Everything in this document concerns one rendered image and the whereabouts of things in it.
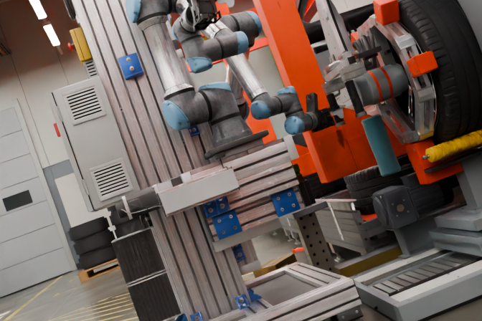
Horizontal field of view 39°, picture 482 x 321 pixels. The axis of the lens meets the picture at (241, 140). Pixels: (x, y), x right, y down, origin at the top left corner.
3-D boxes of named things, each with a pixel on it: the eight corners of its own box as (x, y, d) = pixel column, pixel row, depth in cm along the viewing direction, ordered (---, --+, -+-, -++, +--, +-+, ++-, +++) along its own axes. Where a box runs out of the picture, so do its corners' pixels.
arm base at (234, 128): (217, 147, 240) (207, 121, 240) (213, 151, 254) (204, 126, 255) (256, 133, 242) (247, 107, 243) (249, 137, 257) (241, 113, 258)
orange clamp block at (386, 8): (400, 20, 264) (398, -2, 260) (382, 26, 264) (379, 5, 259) (392, 14, 270) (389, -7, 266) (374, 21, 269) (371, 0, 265)
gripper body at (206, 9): (223, 16, 202) (210, 29, 213) (216, -11, 203) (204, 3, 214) (199, 18, 199) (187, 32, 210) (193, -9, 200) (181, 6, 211)
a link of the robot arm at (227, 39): (184, -1, 261) (249, 61, 229) (158, 5, 256) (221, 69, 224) (184, -29, 253) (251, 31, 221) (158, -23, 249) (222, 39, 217)
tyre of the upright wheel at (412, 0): (450, -48, 258) (403, 18, 323) (394, -30, 255) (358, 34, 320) (524, 108, 246) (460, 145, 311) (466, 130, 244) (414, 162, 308)
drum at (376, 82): (413, 89, 274) (401, 57, 275) (365, 107, 272) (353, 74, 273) (402, 94, 288) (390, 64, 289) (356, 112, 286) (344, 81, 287)
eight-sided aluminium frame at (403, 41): (450, 131, 253) (398, -3, 256) (434, 137, 252) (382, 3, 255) (403, 142, 307) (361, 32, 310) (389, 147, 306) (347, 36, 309)
